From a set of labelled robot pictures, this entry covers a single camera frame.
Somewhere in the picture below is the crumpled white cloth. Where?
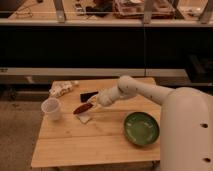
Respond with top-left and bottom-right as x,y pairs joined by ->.
49,81 -> 79,98

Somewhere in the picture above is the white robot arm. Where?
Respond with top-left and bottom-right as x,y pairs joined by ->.
96,76 -> 213,171

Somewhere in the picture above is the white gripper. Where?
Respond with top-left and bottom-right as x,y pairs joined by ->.
87,87 -> 117,109

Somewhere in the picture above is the black box on shelf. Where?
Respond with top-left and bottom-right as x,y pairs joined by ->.
185,55 -> 213,83

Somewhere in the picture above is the black rectangular object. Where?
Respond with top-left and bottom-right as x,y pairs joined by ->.
80,91 -> 97,103

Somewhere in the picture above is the translucent plastic cup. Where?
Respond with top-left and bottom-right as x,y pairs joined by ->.
41,98 -> 61,121

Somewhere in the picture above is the green plate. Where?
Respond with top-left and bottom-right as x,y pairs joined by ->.
123,112 -> 160,146

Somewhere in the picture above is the wooden table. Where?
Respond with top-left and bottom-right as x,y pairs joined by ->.
31,79 -> 160,168

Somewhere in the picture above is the red pepper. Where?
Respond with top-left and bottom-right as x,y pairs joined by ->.
73,103 -> 93,115

